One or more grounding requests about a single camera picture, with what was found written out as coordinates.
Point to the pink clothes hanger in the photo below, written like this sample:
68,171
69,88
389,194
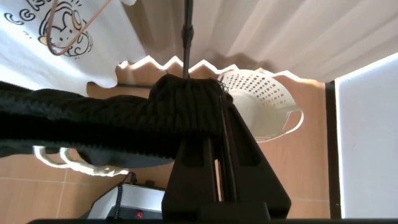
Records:
93,15

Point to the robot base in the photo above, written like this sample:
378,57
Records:
140,199

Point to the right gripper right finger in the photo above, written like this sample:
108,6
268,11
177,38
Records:
255,186

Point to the white printed shirt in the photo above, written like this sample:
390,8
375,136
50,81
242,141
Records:
118,46

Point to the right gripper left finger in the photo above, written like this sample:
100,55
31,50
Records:
192,186

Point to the black garment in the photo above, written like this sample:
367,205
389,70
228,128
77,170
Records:
124,124

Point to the white laundry basket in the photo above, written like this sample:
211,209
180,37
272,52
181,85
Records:
264,105

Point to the black clothes rack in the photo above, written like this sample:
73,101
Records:
187,34

